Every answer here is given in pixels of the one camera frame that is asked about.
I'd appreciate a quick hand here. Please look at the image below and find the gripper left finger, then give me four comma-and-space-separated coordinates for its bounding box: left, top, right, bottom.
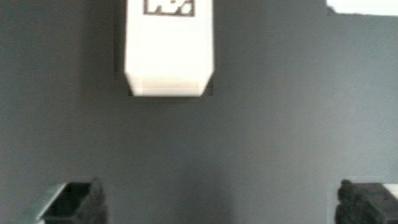
37, 178, 108, 224

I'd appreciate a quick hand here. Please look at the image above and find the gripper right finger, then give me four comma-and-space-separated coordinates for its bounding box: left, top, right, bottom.
333, 180, 398, 224

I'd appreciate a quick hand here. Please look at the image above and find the white table leg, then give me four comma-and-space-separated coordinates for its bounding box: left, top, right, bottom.
124, 0, 214, 97

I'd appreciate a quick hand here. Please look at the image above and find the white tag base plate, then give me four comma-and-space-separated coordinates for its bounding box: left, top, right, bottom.
325, 0, 398, 16

